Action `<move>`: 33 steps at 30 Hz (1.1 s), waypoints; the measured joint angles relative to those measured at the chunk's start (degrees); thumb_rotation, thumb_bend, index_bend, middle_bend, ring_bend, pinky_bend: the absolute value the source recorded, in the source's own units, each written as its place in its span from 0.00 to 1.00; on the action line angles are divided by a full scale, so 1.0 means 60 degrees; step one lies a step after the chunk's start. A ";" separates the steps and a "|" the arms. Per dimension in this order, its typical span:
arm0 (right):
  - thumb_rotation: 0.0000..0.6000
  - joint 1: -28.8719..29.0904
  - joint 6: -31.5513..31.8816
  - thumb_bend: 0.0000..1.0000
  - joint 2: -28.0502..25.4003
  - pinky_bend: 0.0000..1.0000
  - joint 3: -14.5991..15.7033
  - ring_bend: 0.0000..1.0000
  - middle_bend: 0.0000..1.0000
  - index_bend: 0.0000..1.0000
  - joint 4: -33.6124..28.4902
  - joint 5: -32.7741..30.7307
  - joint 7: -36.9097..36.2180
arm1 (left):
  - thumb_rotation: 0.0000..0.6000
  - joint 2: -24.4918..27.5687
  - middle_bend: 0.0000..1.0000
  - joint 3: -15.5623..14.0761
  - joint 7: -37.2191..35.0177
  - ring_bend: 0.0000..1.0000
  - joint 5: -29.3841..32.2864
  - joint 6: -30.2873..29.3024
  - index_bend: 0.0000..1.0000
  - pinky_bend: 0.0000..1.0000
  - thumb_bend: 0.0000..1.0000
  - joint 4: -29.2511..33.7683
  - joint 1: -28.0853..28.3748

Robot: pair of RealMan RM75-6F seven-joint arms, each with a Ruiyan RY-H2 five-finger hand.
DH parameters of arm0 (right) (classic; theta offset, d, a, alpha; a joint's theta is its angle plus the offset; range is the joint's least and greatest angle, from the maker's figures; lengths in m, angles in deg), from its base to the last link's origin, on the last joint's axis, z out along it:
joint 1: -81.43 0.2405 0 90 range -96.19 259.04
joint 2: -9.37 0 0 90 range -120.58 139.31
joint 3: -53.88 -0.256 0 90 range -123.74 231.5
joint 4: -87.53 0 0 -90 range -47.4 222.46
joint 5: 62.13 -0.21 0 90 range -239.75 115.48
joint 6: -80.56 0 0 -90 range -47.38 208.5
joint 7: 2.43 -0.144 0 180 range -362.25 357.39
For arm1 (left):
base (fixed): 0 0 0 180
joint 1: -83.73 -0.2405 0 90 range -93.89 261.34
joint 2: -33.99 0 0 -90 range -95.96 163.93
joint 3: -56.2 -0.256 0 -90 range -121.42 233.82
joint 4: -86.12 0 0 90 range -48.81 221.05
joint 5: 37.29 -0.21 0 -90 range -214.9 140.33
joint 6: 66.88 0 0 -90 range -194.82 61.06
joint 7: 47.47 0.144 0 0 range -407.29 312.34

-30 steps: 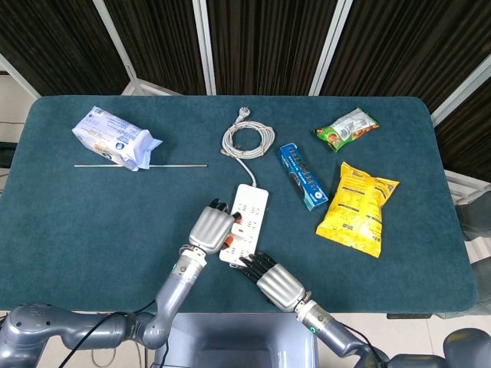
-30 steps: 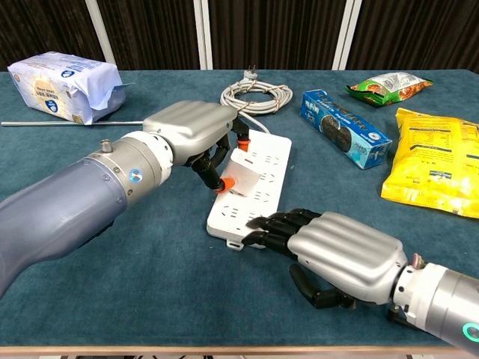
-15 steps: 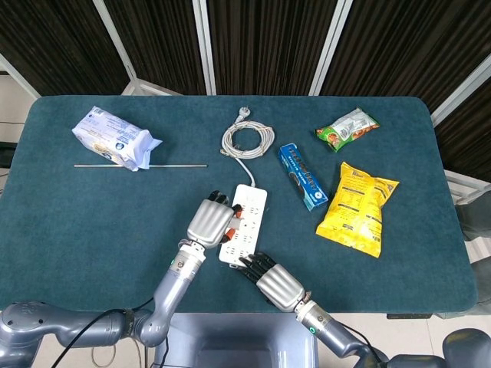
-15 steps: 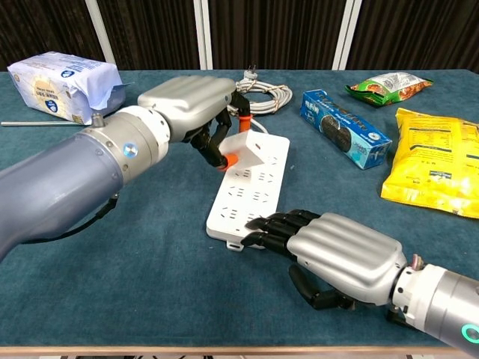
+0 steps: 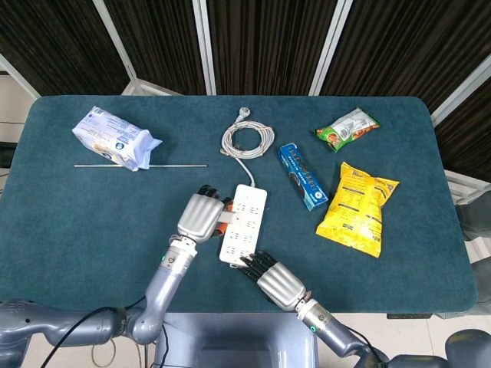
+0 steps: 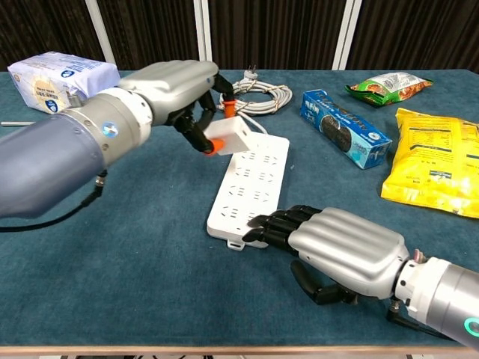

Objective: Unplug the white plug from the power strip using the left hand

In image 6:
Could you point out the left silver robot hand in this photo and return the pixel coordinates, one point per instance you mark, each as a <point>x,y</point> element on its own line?
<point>176,86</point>

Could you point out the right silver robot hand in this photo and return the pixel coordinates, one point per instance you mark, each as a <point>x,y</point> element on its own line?
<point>348,250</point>

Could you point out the white plug adapter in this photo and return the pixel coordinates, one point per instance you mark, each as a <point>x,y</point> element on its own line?
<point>232,134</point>

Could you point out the white power strip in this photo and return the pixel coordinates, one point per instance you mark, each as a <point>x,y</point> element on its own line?
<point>254,175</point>

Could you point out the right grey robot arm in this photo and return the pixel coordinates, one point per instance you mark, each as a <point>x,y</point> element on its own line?
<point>441,288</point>

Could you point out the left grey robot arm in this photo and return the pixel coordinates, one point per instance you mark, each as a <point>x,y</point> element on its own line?
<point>45,157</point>

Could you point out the yellow chip bag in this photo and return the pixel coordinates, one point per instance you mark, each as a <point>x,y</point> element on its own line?
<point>430,161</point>

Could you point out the white blue tissue pack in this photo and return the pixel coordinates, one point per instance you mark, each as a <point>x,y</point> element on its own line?
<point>48,78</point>

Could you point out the blue cookie box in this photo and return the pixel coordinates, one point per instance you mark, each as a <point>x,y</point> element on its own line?
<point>337,123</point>

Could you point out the green snack bag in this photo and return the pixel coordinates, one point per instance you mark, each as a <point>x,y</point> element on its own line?
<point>389,88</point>

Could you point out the thin metal rod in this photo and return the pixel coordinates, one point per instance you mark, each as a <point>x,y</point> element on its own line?
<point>11,123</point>

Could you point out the teal felt table cloth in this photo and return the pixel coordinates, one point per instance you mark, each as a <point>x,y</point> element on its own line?
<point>112,280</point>

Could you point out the white upright partition post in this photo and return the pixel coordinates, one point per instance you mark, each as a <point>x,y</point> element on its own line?
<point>202,33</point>

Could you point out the white slanted partition post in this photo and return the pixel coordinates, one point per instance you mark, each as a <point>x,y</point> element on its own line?
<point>347,33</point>
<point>100,33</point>

